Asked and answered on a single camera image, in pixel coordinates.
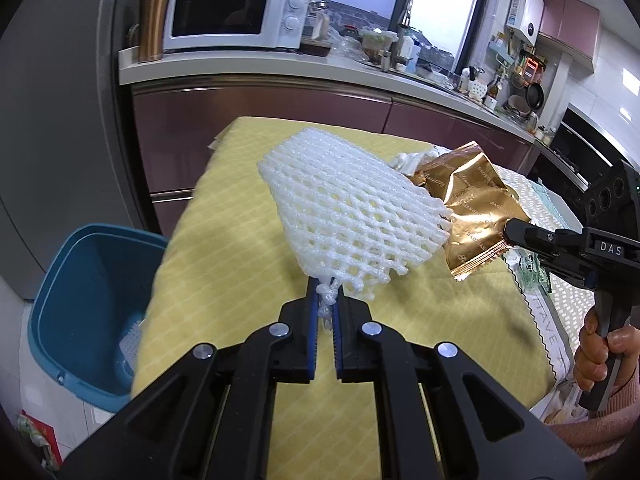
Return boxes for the gold foil snack bag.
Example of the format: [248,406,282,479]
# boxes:
[401,141,530,281]

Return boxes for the white foam net large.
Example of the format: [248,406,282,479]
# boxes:
[118,320,143,372]

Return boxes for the pink knit sleeve forearm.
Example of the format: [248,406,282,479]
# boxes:
[548,372,639,463]

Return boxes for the blue plastic trash bin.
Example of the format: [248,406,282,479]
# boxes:
[27,223,168,413]

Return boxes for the kitchen window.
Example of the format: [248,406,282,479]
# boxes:
[286,0,501,76]

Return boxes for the maroon lower kitchen cabinets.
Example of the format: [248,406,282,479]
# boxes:
[130,77,536,239]

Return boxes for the person's right hand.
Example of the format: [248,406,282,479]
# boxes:
[573,307,639,394]

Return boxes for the white patterned table runner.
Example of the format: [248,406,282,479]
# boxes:
[389,145,597,424]

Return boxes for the black built-in oven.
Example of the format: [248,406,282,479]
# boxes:
[527,104,639,219]

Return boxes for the black frying pan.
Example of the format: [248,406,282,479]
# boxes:
[525,82,544,112]

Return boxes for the yellow quilted tablecloth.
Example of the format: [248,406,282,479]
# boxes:
[128,115,559,480]

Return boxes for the red bag on floor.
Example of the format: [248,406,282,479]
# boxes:
[16,411,63,472]

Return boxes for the glass jar on counter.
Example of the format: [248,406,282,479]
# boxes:
[298,0,332,58]

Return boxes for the grey refrigerator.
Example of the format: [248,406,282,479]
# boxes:
[1,0,160,299]

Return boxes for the white countertop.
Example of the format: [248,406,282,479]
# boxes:
[117,47,535,143]

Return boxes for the white microwave oven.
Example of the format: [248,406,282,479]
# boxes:
[163,0,310,51]

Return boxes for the copper steel tumbler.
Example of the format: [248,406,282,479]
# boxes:
[138,0,169,63]

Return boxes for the pink upper wall cabinet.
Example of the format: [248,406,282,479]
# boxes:
[538,0,601,74]

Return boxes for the white wall water heater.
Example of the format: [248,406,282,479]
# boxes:
[506,0,544,47]

